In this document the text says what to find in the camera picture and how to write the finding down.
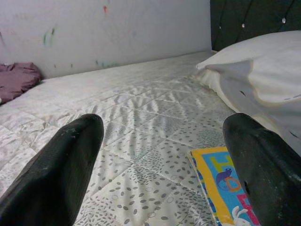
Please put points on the white quilted mattress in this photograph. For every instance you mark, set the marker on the white quilted mattress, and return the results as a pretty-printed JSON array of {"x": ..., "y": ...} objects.
[{"x": 141, "y": 106}]

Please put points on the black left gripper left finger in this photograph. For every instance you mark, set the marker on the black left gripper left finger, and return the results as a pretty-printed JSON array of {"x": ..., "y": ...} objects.
[{"x": 47, "y": 183}]

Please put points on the white pillow with green print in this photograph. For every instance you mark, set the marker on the white pillow with green print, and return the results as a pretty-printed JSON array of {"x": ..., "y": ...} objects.
[{"x": 258, "y": 70}]

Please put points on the black tufted headboard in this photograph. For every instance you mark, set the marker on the black tufted headboard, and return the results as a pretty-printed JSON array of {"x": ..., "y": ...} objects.
[{"x": 247, "y": 16}]

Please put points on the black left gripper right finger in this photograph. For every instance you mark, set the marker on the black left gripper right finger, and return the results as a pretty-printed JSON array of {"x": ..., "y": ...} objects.
[{"x": 270, "y": 176}]

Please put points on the purple quilt with duck prints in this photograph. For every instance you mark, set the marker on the purple quilt with duck prints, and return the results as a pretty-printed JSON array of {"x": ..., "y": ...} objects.
[{"x": 16, "y": 80}]

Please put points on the colourful children's board book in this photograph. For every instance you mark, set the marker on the colourful children's board book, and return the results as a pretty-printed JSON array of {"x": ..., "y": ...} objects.
[{"x": 211, "y": 179}]

